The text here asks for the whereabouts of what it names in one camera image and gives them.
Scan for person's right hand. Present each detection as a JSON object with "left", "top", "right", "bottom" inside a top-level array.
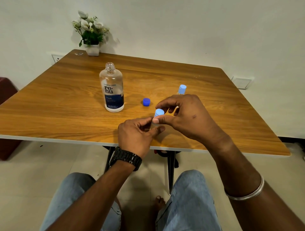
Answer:
[{"left": 152, "top": 94, "right": 234, "bottom": 153}]

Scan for clear large bottle blue label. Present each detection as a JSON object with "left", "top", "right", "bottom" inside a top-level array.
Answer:
[{"left": 99, "top": 62, "right": 125, "bottom": 113}]

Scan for person's right forearm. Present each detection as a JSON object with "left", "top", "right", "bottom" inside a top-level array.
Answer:
[{"left": 209, "top": 138, "right": 305, "bottom": 231}]

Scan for white flowers in white pot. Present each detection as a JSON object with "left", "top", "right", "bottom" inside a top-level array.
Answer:
[{"left": 71, "top": 10, "right": 110, "bottom": 56}]

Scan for person's left forearm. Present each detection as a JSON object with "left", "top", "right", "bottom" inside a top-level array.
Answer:
[{"left": 46, "top": 162, "right": 135, "bottom": 231}]

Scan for person's left hand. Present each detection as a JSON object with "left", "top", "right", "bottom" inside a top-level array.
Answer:
[{"left": 117, "top": 116, "right": 166, "bottom": 160}]

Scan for black wristwatch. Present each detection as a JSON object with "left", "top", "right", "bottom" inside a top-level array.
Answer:
[{"left": 109, "top": 146, "right": 143, "bottom": 172}]

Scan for person's leg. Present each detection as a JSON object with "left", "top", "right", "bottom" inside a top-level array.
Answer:
[
  {"left": 155, "top": 169, "right": 222, "bottom": 231},
  {"left": 39, "top": 172, "right": 122, "bottom": 231}
]

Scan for person's right foot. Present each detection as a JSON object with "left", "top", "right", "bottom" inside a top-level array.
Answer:
[{"left": 153, "top": 195, "right": 166, "bottom": 210}]

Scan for person's left leg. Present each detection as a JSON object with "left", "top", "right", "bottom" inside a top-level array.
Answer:
[{"left": 39, "top": 172, "right": 122, "bottom": 231}]

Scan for maroon cabinet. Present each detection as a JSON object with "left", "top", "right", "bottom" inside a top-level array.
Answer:
[{"left": 0, "top": 77, "right": 22, "bottom": 161}]

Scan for black metal table frame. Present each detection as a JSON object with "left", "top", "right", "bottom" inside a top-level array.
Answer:
[{"left": 104, "top": 146, "right": 181, "bottom": 195}]

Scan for white wall switch plate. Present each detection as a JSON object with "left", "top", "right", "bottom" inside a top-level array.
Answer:
[{"left": 231, "top": 76, "right": 255, "bottom": 90}]

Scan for silver bangle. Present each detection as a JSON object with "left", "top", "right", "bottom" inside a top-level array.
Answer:
[{"left": 224, "top": 175, "right": 265, "bottom": 201}]

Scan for person's right leg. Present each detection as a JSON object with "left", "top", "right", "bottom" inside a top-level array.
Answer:
[{"left": 155, "top": 169, "right": 222, "bottom": 231}]

